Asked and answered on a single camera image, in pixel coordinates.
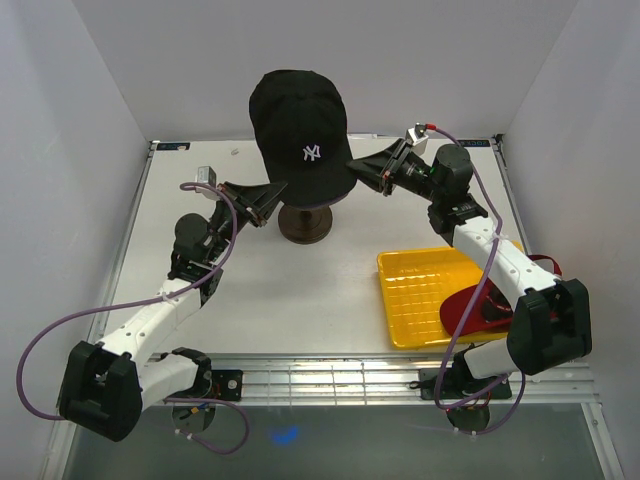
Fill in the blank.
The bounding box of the red cap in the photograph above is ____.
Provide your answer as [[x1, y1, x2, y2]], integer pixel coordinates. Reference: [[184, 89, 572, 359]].
[[439, 242, 562, 337]]

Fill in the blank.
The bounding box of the purple LA cap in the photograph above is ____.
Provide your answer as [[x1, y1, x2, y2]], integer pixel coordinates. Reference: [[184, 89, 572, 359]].
[[283, 196, 345, 210]]

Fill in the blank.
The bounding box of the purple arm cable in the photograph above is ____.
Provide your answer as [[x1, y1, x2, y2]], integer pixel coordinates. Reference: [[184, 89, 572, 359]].
[[432, 127, 504, 410], [17, 182, 239, 420]]

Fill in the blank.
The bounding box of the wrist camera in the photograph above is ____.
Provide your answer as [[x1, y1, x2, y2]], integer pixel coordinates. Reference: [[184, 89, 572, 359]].
[[405, 123, 436, 156], [194, 166, 217, 194]]

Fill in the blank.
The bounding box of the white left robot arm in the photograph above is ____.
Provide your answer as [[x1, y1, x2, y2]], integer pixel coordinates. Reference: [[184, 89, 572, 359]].
[[58, 182, 286, 441]]

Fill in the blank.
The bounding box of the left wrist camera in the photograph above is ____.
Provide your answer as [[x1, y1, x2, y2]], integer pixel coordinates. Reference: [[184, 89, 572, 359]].
[[194, 166, 217, 194]]

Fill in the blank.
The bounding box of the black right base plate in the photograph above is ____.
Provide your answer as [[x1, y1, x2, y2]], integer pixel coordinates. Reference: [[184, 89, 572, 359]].
[[410, 367, 512, 401]]

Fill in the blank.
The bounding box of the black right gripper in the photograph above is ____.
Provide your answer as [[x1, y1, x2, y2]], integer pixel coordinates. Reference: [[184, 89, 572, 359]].
[[344, 140, 442, 204]]

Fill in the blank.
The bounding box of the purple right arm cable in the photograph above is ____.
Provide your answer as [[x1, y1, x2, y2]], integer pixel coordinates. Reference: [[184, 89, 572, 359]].
[[432, 127, 504, 410]]

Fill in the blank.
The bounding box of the yellow plastic tray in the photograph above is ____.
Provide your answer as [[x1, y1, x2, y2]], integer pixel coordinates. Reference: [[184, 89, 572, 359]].
[[375, 240, 526, 350]]

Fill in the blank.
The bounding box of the black cap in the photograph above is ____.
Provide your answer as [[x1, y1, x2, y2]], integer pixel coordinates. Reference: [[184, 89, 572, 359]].
[[249, 69, 356, 205]]

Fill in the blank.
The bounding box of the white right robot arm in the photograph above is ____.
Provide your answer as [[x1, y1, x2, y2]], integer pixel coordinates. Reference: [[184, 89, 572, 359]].
[[348, 140, 593, 399]]

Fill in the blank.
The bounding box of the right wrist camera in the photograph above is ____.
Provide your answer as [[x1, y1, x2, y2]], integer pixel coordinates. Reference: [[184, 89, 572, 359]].
[[405, 123, 436, 156]]

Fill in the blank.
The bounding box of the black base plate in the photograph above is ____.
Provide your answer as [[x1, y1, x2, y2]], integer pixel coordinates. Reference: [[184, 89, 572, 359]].
[[205, 369, 244, 402], [410, 367, 512, 401]]

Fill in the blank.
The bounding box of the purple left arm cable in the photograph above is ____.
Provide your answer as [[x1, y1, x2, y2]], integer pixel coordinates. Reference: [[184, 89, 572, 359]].
[[17, 182, 239, 420]]

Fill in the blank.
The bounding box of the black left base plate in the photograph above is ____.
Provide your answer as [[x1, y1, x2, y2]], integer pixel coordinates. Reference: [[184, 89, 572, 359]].
[[205, 369, 244, 402]]

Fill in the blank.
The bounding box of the dark wooden round stand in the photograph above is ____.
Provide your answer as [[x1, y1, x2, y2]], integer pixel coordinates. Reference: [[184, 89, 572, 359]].
[[278, 205, 333, 245]]

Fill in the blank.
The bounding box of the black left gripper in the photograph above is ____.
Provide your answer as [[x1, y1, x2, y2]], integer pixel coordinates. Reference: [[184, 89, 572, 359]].
[[206, 183, 291, 264]]

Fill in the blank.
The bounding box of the aluminium front rail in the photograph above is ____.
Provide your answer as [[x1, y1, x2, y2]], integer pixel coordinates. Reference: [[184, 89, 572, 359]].
[[210, 352, 599, 408]]

